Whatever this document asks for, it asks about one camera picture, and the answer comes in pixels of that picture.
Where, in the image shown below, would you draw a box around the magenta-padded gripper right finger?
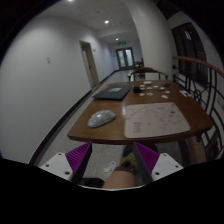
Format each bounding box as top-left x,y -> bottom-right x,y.
132,141 -> 185,186

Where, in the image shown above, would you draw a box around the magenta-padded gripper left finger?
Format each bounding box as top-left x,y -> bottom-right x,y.
39,141 -> 93,185

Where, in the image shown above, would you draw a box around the transparent computer mouse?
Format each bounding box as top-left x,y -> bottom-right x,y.
87,109 -> 117,129

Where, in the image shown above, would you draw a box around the white marble mouse pad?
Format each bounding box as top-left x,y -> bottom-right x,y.
124,101 -> 192,139

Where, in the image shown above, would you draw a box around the person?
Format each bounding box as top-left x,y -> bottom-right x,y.
102,143 -> 145,190

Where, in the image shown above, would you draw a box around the printed white card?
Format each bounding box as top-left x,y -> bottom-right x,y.
179,89 -> 193,98

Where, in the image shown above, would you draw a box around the black laptop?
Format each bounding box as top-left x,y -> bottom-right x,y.
92,82 -> 134,101

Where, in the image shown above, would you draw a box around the wooden armchair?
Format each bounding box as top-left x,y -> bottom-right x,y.
127,66 -> 170,82

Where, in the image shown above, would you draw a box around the white side door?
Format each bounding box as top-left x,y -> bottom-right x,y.
78,40 -> 100,88

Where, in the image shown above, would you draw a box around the small wooden chair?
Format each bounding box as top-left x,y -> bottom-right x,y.
133,59 -> 145,70

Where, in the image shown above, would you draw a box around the glass double door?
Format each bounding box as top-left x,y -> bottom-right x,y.
115,47 -> 135,70

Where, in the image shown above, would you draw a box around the dark window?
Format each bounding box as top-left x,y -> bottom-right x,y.
171,22 -> 208,88

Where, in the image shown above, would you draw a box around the ceiling lights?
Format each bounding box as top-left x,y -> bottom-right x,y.
64,0 -> 111,25

